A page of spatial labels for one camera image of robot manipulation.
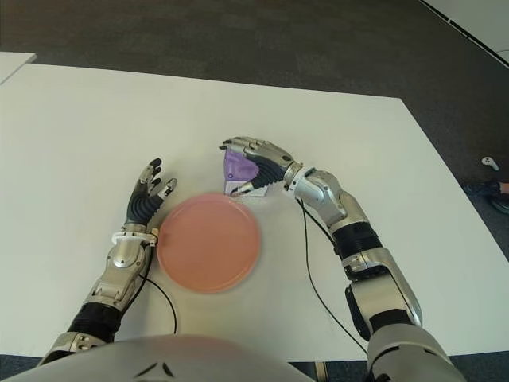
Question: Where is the purple tissue paper pack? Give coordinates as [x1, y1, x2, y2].
[221, 147, 268, 199]

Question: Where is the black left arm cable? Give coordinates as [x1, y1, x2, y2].
[137, 246, 179, 335]

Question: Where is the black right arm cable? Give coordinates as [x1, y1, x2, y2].
[297, 197, 369, 355]

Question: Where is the white side table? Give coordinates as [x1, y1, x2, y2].
[0, 51, 37, 85]

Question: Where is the silver robot torso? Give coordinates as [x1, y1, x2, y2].
[0, 335, 319, 382]

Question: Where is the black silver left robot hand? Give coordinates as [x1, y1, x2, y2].
[125, 158, 179, 228]

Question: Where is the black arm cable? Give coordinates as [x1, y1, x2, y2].
[297, 197, 369, 355]
[137, 246, 179, 335]

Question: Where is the round pink plate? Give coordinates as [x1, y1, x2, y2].
[156, 193, 262, 294]

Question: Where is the dark shoe of person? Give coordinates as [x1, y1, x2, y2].
[464, 180, 509, 214]

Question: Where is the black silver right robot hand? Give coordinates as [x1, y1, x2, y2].
[219, 136, 298, 198]

